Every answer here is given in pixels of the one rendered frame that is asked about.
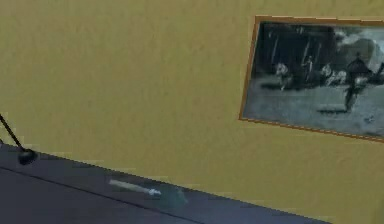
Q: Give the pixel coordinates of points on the framed grey painting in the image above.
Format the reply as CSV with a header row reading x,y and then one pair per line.
x,y
310,76

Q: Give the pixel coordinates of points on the dark grey table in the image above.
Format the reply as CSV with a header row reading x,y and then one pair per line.
x,y
66,200

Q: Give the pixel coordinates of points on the clear greenish glass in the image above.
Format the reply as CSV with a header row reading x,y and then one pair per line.
x,y
175,199

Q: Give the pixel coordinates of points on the white pen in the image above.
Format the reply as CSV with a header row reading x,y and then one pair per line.
x,y
133,187

